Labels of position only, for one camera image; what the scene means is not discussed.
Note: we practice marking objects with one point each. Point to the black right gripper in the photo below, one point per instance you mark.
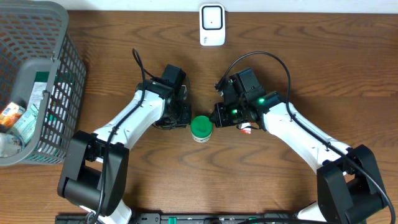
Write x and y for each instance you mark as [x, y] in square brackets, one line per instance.
[222, 120]

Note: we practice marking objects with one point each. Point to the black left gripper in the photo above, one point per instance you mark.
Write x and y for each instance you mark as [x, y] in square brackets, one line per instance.
[186, 108]

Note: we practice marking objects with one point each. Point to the red snack stick packet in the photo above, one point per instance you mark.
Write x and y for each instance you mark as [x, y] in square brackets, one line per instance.
[245, 128]

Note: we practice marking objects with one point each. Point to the green lid jar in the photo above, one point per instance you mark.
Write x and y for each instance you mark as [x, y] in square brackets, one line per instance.
[201, 129]

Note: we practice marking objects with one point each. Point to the green wipes large package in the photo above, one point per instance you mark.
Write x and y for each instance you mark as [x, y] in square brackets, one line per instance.
[40, 84]

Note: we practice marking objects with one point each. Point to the light green wipes pack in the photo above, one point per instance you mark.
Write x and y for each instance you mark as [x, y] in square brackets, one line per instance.
[25, 126]

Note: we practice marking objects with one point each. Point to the orange small snack packet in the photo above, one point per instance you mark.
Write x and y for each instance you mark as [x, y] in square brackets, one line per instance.
[11, 114]

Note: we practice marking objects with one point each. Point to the white blue round tub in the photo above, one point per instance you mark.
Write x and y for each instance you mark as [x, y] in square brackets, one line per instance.
[10, 145]

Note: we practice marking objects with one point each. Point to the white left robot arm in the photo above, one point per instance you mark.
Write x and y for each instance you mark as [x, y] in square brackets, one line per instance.
[94, 172]

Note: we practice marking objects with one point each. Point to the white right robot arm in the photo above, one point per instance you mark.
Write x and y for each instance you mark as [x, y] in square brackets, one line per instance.
[349, 184]

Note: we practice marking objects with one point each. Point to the white barcode scanner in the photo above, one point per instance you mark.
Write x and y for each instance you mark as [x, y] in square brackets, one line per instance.
[212, 25]

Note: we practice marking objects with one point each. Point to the grey plastic mesh basket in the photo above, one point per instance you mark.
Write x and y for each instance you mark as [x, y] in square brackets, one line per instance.
[35, 38]

